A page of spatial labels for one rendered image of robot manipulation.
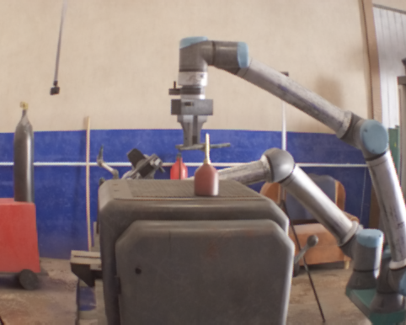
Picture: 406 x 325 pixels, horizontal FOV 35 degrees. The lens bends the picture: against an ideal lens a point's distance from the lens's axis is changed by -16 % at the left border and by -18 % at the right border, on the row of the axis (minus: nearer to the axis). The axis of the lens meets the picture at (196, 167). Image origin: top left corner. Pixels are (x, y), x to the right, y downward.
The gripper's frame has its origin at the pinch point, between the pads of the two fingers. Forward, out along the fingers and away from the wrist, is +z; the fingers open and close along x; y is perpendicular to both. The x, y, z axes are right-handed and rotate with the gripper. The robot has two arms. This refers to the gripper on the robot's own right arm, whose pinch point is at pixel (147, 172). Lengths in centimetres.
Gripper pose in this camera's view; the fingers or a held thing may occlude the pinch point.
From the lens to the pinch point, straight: 278.4
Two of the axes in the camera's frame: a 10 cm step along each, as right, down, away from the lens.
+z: 1.3, 0.8, -9.9
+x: -7.6, 6.5, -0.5
